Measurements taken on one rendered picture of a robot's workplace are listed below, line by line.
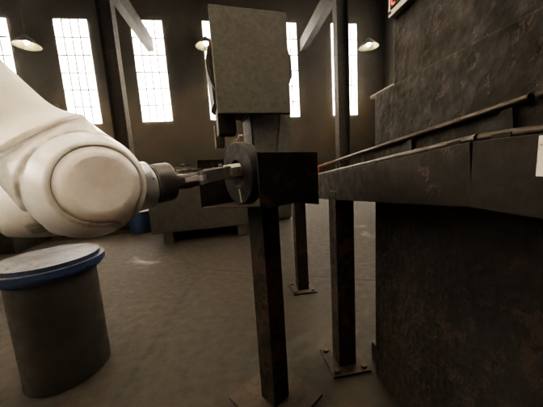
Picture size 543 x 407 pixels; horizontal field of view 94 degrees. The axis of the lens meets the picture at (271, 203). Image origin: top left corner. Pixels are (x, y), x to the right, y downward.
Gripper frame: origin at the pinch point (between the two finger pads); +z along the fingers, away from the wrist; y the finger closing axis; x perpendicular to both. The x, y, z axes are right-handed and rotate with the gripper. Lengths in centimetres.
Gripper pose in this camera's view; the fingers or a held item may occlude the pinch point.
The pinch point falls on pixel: (237, 169)
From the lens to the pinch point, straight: 63.0
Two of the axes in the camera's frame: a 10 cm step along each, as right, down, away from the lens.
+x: -1.2, -9.7, -2.0
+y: 6.9, 0.6, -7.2
